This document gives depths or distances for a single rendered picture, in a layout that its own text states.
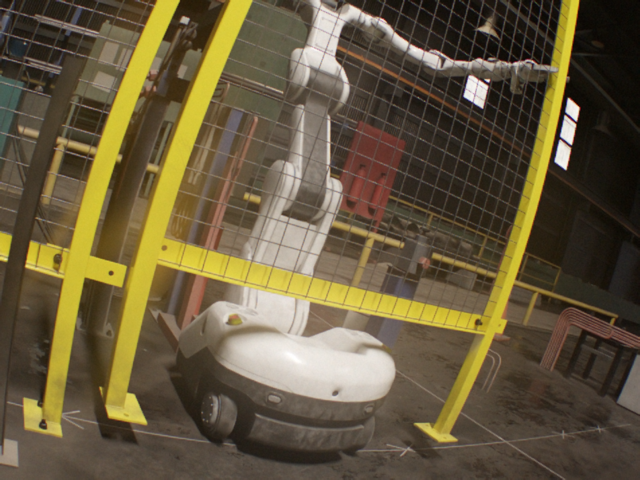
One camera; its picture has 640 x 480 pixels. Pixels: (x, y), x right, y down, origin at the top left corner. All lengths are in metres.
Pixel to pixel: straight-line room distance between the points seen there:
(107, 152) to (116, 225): 0.82
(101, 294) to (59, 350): 0.78
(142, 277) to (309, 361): 0.47
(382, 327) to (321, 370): 0.98
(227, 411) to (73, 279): 0.55
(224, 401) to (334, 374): 0.29
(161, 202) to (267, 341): 0.46
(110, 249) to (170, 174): 0.82
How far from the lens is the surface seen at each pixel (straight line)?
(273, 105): 10.33
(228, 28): 1.24
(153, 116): 1.94
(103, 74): 7.16
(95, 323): 2.06
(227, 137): 2.39
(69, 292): 1.23
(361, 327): 2.67
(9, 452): 1.23
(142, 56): 1.18
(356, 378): 1.49
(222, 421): 1.49
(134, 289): 1.24
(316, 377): 1.43
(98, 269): 1.27
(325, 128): 2.00
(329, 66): 2.18
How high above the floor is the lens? 0.73
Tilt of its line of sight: 4 degrees down
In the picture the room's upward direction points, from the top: 19 degrees clockwise
